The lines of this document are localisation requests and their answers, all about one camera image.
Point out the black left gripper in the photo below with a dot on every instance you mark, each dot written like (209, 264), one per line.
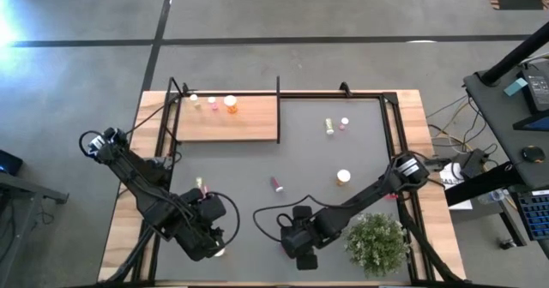
(210, 208)

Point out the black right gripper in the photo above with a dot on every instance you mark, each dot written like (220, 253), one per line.
(303, 214)

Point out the blue pill bottle red pills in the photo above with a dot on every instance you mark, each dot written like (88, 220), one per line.
(276, 184)

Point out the orange pill bottle white cap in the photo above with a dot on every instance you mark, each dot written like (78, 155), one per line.
(231, 103)
(343, 176)

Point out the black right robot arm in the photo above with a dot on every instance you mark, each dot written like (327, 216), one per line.
(364, 193)

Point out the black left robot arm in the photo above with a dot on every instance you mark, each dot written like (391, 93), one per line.
(137, 181)

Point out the wooden shelf board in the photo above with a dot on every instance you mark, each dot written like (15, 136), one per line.
(240, 121)

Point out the grey table mat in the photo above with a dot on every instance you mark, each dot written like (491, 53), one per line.
(257, 159)

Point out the green artificial potted plant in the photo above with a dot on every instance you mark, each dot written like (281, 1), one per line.
(376, 245)

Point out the black table clamp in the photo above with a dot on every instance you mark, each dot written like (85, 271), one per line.
(185, 87)
(344, 88)

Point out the white paper sheet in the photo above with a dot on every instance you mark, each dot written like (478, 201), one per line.
(456, 185)

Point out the black side desk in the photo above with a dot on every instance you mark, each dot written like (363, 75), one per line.
(21, 202)

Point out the black power brick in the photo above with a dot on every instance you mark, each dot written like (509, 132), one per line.
(472, 161)

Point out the black computer blue lights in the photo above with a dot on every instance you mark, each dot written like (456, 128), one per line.
(8, 163)

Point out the clear plastic bottle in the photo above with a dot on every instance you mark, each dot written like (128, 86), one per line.
(493, 196)

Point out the grey side desk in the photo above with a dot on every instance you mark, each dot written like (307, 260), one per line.
(497, 116)

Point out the blue keyboard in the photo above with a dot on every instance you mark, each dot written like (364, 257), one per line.
(534, 215)

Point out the black computer mouse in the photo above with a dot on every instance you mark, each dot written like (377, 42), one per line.
(533, 154)

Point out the small teal box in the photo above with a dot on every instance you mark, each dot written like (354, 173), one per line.
(514, 86)

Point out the black power adapter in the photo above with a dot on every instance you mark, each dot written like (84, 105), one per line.
(538, 88)

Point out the black pole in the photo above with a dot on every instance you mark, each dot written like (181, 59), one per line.
(514, 54)

